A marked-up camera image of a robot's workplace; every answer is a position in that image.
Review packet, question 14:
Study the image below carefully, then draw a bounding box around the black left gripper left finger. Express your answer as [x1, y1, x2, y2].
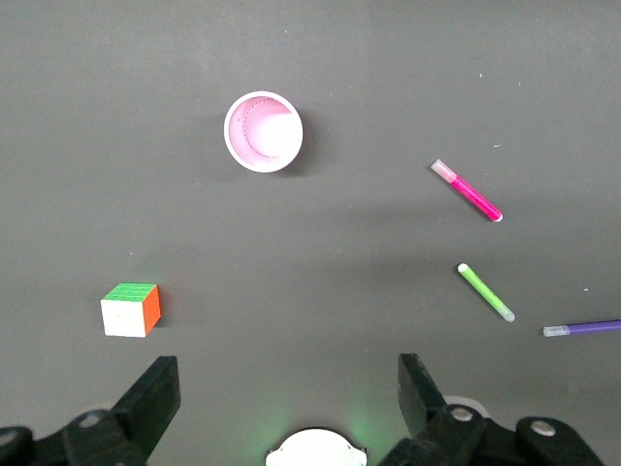
[0, 355, 182, 466]

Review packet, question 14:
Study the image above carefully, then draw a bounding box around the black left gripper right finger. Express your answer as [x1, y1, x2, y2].
[377, 352, 605, 466]

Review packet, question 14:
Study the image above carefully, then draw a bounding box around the pink marker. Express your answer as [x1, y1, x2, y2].
[430, 158, 505, 223]

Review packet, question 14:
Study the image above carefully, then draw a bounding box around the colourful puzzle cube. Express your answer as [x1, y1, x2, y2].
[100, 283, 162, 339]

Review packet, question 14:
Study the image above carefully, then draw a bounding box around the green marker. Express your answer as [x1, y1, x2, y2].
[456, 262, 516, 323]

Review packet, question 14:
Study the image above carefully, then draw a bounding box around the purple marker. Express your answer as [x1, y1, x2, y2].
[542, 318, 621, 338]

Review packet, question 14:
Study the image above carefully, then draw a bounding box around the pink plastic cup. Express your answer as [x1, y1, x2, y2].
[223, 90, 305, 174]

